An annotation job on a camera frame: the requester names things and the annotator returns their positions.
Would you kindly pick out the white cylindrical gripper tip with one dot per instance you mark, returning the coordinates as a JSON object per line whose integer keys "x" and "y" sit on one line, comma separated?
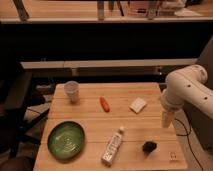
{"x": 167, "y": 118}

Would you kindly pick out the orange carrot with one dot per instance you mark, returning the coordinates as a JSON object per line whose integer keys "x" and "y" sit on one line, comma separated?
{"x": 104, "y": 104}

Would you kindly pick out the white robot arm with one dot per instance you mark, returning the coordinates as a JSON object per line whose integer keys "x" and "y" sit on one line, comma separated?
{"x": 186, "y": 84}

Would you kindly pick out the white plastic bottle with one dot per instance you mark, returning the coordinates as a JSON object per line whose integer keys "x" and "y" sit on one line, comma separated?
{"x": 112, "y": 147}

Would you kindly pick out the black chair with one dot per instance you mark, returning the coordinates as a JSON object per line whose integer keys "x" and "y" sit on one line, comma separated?
{"x": 21, "y": 93}

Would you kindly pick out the green plate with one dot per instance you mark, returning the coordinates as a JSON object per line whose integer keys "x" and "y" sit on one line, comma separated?
{"x": 66, "y": 140}

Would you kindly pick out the small black object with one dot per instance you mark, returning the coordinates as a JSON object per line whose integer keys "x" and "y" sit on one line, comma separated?
{"x": 149, "y": 146}

